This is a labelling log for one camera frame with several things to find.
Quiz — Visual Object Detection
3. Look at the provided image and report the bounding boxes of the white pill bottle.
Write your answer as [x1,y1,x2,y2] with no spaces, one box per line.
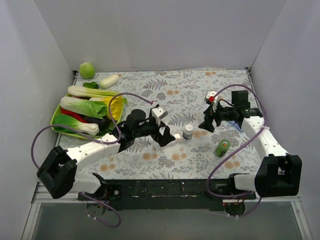
[182,124,194,140]

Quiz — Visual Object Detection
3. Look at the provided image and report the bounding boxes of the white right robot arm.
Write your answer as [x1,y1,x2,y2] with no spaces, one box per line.
[198,90,302,199]

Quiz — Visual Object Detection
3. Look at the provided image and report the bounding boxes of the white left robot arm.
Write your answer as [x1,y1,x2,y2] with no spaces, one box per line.
[36,105,175,200]

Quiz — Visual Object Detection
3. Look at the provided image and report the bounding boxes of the green pill bottle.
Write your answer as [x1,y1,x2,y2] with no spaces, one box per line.
[214,139,231,158]

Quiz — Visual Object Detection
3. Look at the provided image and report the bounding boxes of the yellow leafy vegetable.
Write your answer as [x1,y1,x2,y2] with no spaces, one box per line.
[103,96,124,121]

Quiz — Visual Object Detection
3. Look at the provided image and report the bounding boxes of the purple eggplant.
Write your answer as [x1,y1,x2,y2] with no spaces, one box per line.
[81,115,111,131]

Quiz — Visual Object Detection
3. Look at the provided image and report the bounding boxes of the napa cabbage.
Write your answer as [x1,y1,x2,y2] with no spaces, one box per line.
[60,96,108,119]

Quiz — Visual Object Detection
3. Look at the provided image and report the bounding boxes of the green bok choy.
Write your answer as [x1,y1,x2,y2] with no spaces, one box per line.
[52,114,100,136]

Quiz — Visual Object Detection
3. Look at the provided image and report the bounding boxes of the green plastic tray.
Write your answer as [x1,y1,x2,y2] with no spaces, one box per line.
[50,95,127,139]

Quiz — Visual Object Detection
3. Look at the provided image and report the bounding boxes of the white radish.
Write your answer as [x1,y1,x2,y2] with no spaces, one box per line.
[99,74,120,89]

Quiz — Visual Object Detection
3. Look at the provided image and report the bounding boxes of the green round cabbage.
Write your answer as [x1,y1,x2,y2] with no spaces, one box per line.
[79,62,96,79]

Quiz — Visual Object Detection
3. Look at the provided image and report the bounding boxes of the long bok choy stalk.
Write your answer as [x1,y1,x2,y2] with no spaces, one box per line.
[67,85,119,98]

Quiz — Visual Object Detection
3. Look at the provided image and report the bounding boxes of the red chili pepper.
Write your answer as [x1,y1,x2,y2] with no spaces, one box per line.
[60,108,87,123]

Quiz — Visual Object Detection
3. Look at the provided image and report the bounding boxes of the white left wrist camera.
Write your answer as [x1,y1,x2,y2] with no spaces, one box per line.
[151,105,169,124]

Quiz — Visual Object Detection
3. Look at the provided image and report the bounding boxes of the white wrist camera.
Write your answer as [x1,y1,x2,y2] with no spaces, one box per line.
[151,105,169,124]
[204,91,220,105]

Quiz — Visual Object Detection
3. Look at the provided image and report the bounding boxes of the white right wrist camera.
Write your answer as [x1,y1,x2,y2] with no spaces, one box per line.
[204,91,220,105]

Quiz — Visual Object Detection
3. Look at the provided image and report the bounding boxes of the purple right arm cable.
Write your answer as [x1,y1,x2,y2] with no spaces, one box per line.
[206,83,269,218]

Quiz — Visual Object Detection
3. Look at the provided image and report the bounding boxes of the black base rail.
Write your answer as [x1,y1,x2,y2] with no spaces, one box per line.
[77,178,258,212]

